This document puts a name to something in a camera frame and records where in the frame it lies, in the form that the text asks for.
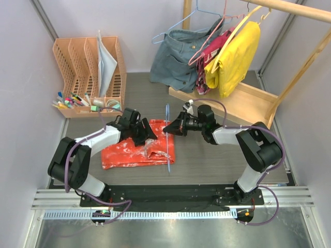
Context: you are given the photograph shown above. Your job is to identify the wooden clothes rack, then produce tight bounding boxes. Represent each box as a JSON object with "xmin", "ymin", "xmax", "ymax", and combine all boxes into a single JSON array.
[{"xmin": 169, "ymin": 1, "xmax": 330, "ymax": 127}]

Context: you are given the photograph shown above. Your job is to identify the blue denim shorts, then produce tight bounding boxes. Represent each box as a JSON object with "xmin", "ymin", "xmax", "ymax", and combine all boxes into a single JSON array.
[{"xmin": 149, "ymin": 19, "xmax": 223, "ymax": 93}]

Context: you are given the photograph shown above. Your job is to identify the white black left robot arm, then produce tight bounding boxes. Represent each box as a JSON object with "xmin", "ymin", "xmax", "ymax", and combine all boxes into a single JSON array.
[{"xmin": 48, "ymin": 108, "xmax": 157, "ymax": 207}]

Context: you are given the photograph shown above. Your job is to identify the orange plastic file organizer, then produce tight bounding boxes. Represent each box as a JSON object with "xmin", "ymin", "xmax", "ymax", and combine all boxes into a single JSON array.
[{"xmin": 53, "ymin": 36, "xmax": 127, "ymax": 109}]

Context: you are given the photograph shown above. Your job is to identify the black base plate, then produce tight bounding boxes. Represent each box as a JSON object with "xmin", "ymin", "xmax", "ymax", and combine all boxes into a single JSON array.
[{"xmin": 79, "ymin": 183, "xmax": 265, "ymax": 214}]

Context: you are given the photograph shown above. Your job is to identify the pink wire hanger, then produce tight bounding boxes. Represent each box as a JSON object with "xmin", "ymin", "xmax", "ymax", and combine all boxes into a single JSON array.
[{"xmin": 188, "ymin": 0, "xmax": 246, "ymax": 66}]

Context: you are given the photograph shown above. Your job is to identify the magenta patterned garment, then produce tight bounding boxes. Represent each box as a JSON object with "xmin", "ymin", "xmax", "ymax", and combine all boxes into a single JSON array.
[{"xmin": 195, "ymin": 26, "xmax": 236, "ymax": 95}]

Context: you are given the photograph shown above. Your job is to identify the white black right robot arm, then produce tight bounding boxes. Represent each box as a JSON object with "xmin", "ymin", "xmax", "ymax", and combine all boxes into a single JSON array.
[{"xmin": 163, "ymin": 104, "xmax": 285, "ymax": 205}]

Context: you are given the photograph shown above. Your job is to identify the white papers in organizer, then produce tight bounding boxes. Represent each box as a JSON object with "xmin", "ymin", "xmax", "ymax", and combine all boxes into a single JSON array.
[{"xmin": 96, "ymin": 31, "xmax": 117, "ymax": 97}]

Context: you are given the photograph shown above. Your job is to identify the blue wire hanger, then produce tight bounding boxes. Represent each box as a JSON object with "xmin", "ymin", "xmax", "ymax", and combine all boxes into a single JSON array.
[
  {"xmin": 151, "ymin": 0, "xmax": 224, "ymax": 44},
  {"xmin": 165, "ymin": 103, "xmax": 171, "ymax": 174}
]

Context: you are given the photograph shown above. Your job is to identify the yellow garment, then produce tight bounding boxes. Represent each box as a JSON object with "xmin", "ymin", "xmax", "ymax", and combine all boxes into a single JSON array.
[{"xmin": 204, "ymin": 21, "xmax": 261, "ymax": 98}]

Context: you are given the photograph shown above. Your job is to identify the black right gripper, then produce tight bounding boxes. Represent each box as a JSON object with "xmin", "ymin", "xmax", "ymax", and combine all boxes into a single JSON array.
[{"xmin": 163, "ymin": 110, "xmax": 205, "ymax": 137}]

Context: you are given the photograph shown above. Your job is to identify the bunch of coloured pens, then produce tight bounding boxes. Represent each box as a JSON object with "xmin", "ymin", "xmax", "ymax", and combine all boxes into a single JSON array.
[{"xmin": 52, "ymin": 91, "xmax": 91, "ymax": 109}]

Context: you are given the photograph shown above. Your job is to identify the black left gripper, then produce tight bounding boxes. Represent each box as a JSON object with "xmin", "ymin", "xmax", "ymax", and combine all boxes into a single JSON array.
[{"xmin": 129, "ymin": 118, "xmax": 157, "ymax": 147}]

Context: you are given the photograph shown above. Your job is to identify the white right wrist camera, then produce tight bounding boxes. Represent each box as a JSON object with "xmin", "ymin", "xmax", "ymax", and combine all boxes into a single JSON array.
[{"xmin": 183, "ymin": 99, "xmax": 194, "ymax": 115}]

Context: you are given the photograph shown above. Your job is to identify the orange tie-dye trousers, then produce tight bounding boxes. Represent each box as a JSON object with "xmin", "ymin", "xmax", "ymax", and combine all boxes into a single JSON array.
[{"xmin": 101, "ymin": 119, "xmax": 176, "ymax": 170}]

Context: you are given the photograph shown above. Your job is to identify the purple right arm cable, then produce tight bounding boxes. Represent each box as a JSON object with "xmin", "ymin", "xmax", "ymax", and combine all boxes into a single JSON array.
[{"xmin": 192, "ymin": 98, "xmax": 286, "ymax": 226}]

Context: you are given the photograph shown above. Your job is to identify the yellow wooden hanger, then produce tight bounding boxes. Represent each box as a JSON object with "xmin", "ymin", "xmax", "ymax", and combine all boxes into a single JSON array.
[{"xmin": 211, "ymin": 5, "xmax": 262, "ymax": 73}]

